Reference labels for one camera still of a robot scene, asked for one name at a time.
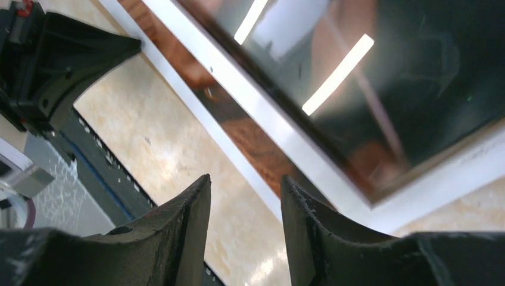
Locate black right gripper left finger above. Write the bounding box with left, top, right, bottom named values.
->
left=1, top=175, right=211, bottom=285

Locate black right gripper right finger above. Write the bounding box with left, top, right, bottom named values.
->
left=281, top=176, right=504, bottom=285

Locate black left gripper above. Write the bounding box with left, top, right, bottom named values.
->
left=1, top=1, right=142, bottom=136

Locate white wooden photo frame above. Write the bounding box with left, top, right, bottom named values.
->
left=103, top=1, right=504, bottom=232

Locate aluminium rail front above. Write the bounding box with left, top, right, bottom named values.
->
left=23, top=134, right=115, bottom=238

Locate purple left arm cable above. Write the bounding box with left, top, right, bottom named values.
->
left=23, top=199, right=37, bottom=230

